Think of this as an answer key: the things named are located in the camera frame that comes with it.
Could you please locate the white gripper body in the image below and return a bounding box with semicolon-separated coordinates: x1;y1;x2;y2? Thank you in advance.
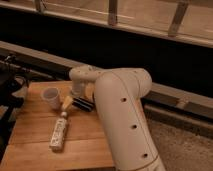
70;82;94;100

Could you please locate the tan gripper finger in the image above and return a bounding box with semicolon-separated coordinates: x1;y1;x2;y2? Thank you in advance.
61;96;73;111

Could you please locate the black striped eraser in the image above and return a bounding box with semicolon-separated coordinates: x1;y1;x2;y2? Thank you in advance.
72;98;94;112

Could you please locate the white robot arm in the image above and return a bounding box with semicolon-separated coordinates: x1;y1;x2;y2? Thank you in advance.
69;65;166;171

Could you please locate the wooden table board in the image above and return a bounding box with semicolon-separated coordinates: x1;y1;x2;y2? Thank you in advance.
0;79;116;171

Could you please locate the white labelled bottle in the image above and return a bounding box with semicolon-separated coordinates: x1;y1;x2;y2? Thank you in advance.
49;111;68;151

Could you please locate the black equipment with cables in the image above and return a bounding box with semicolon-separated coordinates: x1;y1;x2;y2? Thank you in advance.
0;55;29;161

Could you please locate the metal window rail frame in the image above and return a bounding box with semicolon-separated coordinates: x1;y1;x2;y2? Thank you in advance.
0;0;213;48

